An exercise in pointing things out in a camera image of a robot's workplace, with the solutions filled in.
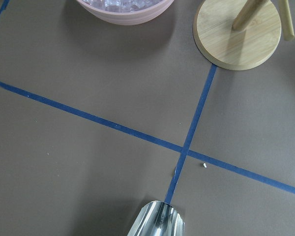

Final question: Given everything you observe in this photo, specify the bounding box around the silver metal ice scoop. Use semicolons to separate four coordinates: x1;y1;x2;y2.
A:
127;201;185;236

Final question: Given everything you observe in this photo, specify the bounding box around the pink bowl with ice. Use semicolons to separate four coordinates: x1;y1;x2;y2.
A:
78;0;174;26

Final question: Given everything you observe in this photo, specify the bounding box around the wooden stand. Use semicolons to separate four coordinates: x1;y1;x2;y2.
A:
193;0;295;71

